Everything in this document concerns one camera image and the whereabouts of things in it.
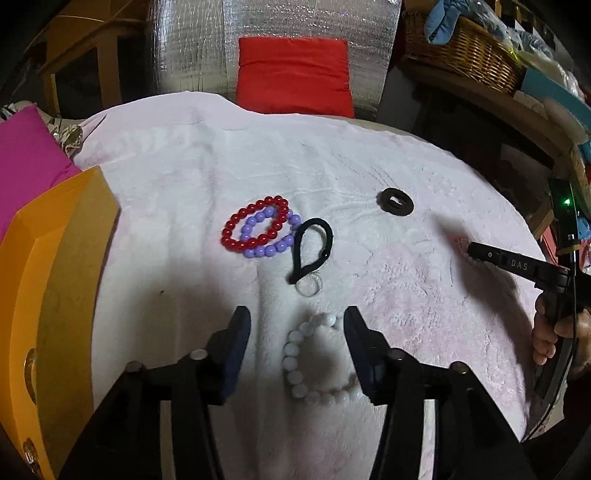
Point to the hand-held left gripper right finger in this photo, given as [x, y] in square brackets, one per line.
[358, 346]

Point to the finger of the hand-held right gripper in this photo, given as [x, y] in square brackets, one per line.
[508, 264]

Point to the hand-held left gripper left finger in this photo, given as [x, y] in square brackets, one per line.
[235, 344]

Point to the orange box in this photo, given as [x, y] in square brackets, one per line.
[46, 277]

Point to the person's right hand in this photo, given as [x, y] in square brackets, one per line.
[542, 341]

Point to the teal flat box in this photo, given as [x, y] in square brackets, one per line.
[549, 87]

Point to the wooden shelf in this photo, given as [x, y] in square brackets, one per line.
[485, 97]

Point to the pale pink blanket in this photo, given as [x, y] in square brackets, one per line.
[369, 152]

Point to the clear plastic bags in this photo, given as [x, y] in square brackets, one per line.
[531, 41]

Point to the wicker basket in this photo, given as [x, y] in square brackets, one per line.
[471, 50]

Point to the blue towel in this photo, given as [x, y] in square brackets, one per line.
[443, 18]

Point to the patterned cloth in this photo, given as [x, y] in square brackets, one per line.
[67, 138]

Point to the red pillow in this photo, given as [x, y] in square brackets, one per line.
[295, 74]

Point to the magenta pillow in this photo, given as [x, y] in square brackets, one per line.
[27, 152]

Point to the silver foil sheet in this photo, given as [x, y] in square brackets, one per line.
[194, 46]

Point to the wooden side table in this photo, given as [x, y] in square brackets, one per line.
[106, 41]

